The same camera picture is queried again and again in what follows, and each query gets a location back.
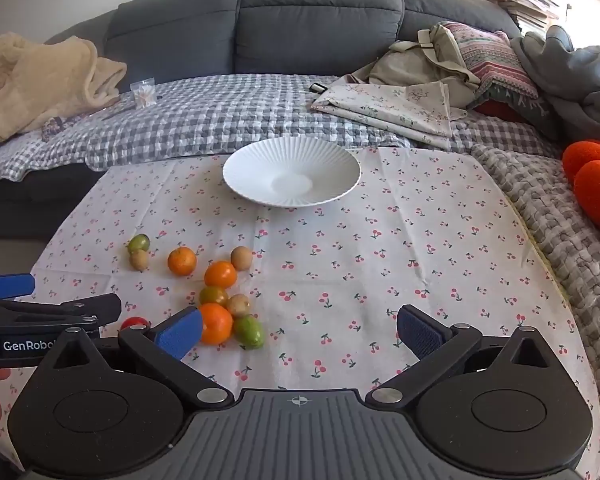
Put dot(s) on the cherry print tablecloth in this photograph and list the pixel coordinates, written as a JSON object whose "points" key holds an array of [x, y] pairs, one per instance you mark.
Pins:
{"points": [[355, 240]]}

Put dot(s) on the red cherry tomato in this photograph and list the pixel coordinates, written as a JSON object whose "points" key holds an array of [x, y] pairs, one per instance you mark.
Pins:
{"points": [[134, 322]]}

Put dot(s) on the grey hoodie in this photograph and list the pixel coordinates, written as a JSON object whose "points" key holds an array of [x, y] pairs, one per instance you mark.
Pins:
{"points": [[575, 75]]}

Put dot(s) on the orange tangerine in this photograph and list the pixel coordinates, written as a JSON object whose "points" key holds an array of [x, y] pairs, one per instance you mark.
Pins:
{"points": [[182, 261], [216, 324]]}

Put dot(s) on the stack of magazines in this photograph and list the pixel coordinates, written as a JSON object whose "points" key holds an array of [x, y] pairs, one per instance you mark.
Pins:
{"points": [[522, 5]]}

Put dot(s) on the beige fleece blanket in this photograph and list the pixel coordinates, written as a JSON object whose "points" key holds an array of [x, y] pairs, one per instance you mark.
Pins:
{"points": [[40, 80]]}

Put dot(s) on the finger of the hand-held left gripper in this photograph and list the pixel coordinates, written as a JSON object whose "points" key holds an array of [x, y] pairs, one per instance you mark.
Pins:
{"points": [[7, 285], [50, 309]]}

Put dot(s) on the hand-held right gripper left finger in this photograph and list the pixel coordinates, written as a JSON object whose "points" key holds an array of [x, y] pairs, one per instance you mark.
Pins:
{"points": [[180, 334]]}

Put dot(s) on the green and orange tomato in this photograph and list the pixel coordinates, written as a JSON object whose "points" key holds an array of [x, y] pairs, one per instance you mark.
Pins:
{"points": [[213, 296]]}

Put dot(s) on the olive green tomato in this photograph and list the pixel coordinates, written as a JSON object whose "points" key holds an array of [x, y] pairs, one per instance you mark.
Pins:
{"points": [[139, 243]]}

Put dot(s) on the grey checked quilt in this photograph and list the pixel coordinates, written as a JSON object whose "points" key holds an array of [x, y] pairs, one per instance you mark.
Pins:
{"points": [[205, 115]]}

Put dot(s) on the beige canvas bag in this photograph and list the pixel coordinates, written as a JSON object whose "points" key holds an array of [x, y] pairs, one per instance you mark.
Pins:
{"points": [[420, 65]]}

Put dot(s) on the small black object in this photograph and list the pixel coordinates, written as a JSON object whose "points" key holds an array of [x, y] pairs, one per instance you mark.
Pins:
{"points": [[317, 88]]}

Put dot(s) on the small brown kiwi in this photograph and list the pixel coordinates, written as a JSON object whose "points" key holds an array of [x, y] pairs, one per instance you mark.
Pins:
{"points": [[238, 305], [140, 260], [241, 258]]}

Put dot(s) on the grey woven blanket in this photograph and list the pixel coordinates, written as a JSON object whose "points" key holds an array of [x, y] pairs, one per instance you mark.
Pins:
{"points": [[555, 220]]}

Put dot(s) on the orange cherry tomato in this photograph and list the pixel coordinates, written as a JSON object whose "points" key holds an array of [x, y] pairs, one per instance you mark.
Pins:
{"points": [[220, 274]]}

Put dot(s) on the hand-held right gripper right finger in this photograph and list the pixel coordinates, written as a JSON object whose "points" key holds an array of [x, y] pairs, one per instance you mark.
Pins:
{"points": [[419, 331]]}

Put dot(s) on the clear cotton swab container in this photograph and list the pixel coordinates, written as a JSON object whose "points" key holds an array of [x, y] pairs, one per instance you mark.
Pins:
{"points": [[143, 94]]}

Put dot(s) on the orange plush toy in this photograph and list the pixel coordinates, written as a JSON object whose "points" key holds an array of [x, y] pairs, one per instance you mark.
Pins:
{"points": [[597, 185]]}

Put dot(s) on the dark floral cloth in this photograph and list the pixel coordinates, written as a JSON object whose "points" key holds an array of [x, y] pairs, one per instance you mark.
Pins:
{"points": [[52, 127]]}

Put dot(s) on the white ribbed plate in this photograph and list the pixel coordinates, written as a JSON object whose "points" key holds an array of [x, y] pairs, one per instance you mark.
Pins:
{"points": [[290, 170]]}

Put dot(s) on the patterned pink pillow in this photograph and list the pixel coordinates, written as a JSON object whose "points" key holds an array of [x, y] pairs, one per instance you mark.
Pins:
{"points": [[495, 60]]}

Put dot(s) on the red cushion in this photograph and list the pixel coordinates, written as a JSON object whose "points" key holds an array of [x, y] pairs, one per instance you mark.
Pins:
{"points": [[497, 110]]}

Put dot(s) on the folded floral cloth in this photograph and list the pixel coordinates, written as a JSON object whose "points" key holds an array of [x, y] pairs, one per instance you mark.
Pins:
{"points": [[390, 102]]}

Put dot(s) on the grey fabric sofa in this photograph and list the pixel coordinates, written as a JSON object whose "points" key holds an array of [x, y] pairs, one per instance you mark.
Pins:
{"points": [[305, 25]]}

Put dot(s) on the bright green tomato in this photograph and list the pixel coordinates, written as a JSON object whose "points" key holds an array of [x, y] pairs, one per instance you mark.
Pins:
{"points": [[249, 332]]}

